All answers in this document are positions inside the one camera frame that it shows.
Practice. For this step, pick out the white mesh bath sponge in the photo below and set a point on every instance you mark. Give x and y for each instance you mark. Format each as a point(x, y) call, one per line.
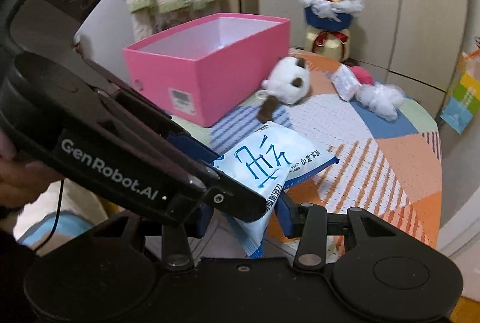
point(383, 100)

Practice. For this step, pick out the blue white plastic bag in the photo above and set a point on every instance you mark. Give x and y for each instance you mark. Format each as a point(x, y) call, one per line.
point(267, 161)

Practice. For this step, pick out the person's left hand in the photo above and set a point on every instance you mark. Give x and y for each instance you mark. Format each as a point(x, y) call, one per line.
point(22, 182)

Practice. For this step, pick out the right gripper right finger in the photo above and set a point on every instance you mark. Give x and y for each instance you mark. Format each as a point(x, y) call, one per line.
point(312, 224)

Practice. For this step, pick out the colourful paper gift bag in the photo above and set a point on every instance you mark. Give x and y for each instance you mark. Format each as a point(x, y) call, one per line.
point(462, 99)

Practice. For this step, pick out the patchwork tablecloth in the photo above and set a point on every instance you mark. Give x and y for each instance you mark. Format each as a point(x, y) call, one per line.
point(392, 169)

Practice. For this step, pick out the pink fluffy pompom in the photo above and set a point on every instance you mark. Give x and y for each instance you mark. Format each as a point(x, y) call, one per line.
point(362, 75)

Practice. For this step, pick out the flower bouquet in blue wrap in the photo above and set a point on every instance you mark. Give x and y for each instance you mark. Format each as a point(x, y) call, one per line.
point(328, 26)

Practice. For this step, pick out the white brown cat plush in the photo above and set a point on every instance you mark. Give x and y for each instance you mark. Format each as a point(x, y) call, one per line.
point(288, 83)

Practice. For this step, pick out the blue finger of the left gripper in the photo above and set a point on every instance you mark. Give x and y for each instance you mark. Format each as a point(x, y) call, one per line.
point(192, 148)

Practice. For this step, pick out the white wet wipes pack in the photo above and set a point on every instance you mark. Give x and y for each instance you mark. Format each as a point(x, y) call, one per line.
point(345, 83)

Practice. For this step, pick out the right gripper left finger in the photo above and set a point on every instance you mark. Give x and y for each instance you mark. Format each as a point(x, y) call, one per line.
point(170, 243)

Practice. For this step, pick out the pink cardboard box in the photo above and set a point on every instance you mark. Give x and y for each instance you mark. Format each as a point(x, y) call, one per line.
point(204, 68)

